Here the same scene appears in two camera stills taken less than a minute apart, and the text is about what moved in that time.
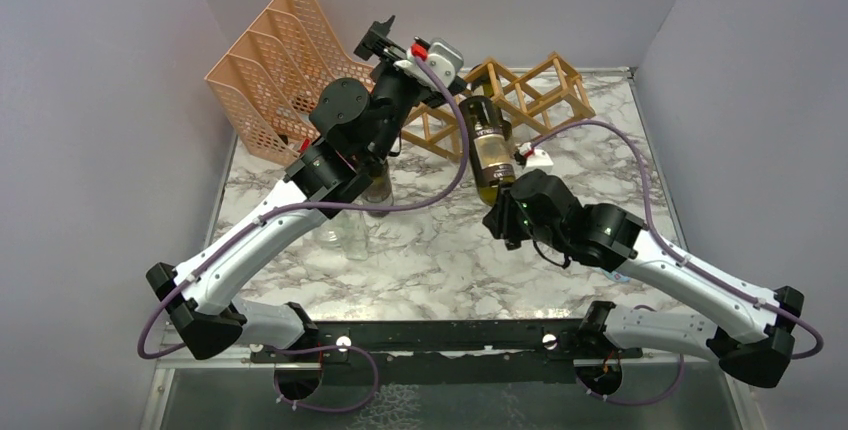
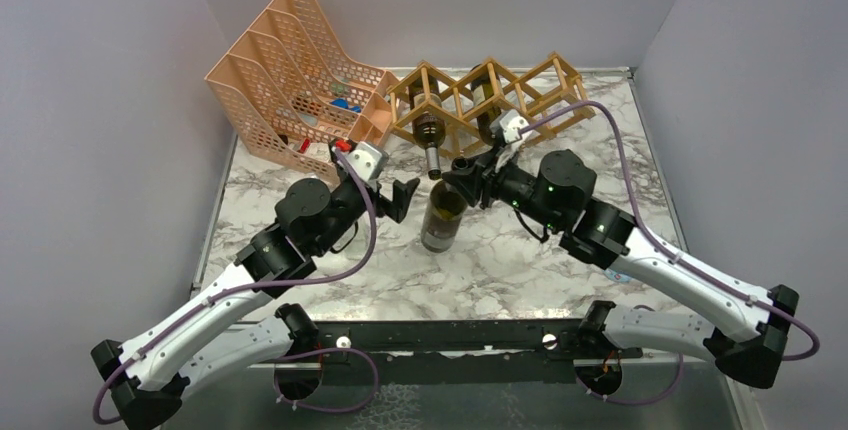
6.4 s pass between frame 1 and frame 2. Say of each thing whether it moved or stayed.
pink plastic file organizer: stayed
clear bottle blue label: stayed
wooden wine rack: stayed
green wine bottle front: moved
